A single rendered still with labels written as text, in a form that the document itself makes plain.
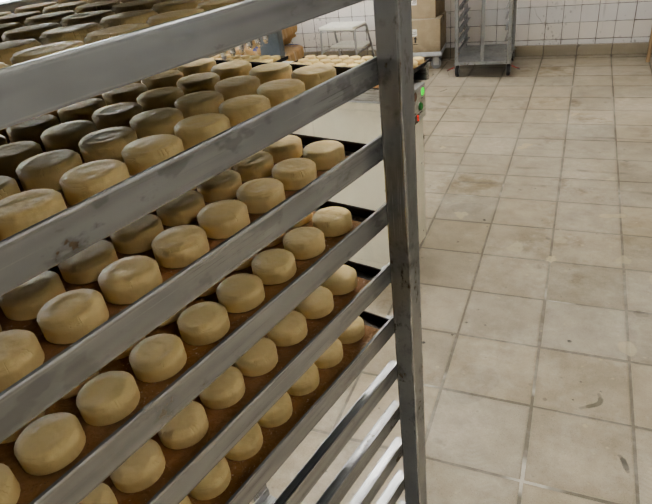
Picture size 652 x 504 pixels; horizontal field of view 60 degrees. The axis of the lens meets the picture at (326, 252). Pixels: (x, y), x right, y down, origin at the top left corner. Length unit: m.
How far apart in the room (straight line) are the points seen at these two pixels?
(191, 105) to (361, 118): 1.67
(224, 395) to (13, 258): 0.30
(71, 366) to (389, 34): 0.44
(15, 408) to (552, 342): 2.06
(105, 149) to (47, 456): 0.25
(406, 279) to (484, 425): 1.26
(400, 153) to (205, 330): 0.30
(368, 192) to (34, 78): 2.03
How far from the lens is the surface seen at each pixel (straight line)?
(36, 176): 0.50
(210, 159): 0.47
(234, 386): 0.62
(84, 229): 0.41
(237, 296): 0.59
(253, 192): 0.59
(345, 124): 2.27
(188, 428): 0.60
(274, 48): 2.96
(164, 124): 0.55
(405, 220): 0.71
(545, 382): 2.14
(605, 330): 2.40
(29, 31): 0.56
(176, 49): 0.44
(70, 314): 0.47
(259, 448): 0.70
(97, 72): 0.40
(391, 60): 0.64
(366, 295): 0.72
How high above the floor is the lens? 1.48
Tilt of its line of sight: 31 degrees down
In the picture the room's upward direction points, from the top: 8 degrees counter-clockwise
